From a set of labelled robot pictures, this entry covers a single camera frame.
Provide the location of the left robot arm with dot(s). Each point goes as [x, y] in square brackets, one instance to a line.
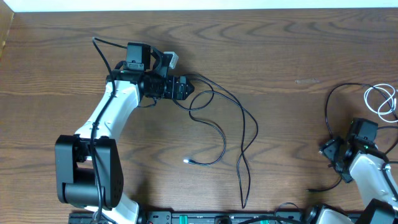
[88, 168]

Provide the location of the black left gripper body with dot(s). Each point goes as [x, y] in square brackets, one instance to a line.
[165, 86]

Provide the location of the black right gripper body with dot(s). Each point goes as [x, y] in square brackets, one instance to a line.
[333, 151]

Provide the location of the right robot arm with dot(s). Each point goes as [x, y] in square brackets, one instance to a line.
[356, 158]

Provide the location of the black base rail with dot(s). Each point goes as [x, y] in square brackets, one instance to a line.
[166, 217]

